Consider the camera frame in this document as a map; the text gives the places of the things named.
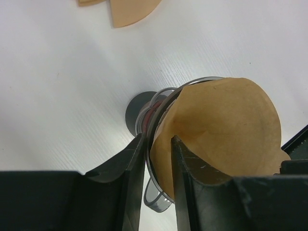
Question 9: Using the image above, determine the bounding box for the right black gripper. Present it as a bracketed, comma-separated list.
[280, 126, 308, 175]

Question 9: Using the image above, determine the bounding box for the brown paper filter stack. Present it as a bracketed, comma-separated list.
[77, 0, 164, 29]

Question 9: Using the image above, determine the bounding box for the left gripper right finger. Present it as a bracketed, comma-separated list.
[171, 137, 308, 231]

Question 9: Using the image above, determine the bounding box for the brown paper coffee filter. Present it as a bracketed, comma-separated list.
[150, 77, 290, 197]

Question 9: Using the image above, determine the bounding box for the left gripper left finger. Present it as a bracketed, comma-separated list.
[0, 134, 145, 231]

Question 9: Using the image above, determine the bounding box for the glass carafe with red rim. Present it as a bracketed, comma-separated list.
[125, 91, 166, 137]

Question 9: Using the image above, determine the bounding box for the clear plastic coffee dripper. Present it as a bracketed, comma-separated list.
[135, 77, 222, 213]

